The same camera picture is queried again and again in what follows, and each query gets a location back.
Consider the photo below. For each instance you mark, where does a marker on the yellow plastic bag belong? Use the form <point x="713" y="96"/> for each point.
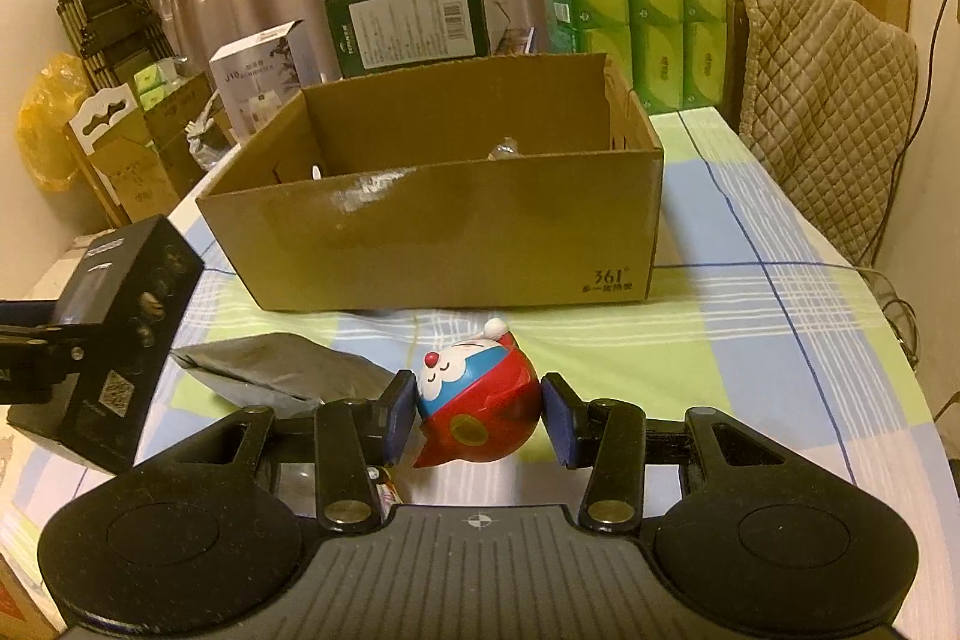
<point x="49" y="123"/>

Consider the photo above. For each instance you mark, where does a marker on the dark green product box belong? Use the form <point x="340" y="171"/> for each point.
<point x="412" y="21"/>

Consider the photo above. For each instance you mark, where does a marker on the quilted chair cover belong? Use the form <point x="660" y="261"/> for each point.
<point x="825" y="115"/>

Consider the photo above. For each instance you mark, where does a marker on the clear plastic bottle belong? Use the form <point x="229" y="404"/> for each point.
<point x="506" y="149"/>

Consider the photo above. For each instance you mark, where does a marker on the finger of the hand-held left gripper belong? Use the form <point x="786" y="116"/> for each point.
<point x="26" y="314"/>
<point x="45" y="340"/>

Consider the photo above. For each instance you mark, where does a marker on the white humidifier box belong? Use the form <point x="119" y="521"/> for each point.
<point x="259" y="85"/>

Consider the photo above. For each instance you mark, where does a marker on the silver foil pouch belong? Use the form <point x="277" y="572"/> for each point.
<point x="262" y="370"/>

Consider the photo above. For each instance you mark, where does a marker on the checked tablecloth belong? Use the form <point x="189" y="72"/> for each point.
<point x="750" y="340"/>

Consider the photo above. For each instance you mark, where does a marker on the blue flat box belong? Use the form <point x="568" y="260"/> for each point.
<point x="516" y="42"/>

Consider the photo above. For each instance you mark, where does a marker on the white cutout card flap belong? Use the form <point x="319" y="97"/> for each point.
<point x="101" y="115"/>

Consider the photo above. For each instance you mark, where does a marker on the folding hand cart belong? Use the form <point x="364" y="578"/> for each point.
<point x="112" y="10"/>

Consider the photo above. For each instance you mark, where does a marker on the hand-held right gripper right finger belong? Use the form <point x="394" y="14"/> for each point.
<point x="559" y="422"/>

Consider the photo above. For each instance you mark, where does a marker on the small brown cardboard box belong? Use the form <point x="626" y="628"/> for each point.
<point x="176" y="130"/>

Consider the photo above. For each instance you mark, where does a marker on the open brown cardboard box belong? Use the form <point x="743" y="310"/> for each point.
<point x="127" y="183"/>

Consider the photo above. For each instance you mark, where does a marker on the black shaver box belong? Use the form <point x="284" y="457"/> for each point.
<point x="112" y="325"/>

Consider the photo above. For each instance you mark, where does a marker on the stack of green tissue packs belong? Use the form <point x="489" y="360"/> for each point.
<point x="637" y="10"/>

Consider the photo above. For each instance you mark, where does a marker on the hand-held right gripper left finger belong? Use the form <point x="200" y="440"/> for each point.
<point x="397" y="419"/>

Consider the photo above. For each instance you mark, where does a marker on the crumpled clear plastic bag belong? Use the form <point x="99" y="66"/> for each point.
<point x="206" y="138"/>

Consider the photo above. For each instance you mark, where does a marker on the large cardboard box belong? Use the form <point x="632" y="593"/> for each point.
<point x="450" y="235"/>

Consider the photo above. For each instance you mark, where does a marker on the red blue cat figurine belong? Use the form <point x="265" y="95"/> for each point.
<point x="480" y="400"/>

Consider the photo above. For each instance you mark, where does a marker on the small green tissue packs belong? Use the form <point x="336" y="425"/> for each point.
<point x="154" y="81"/>

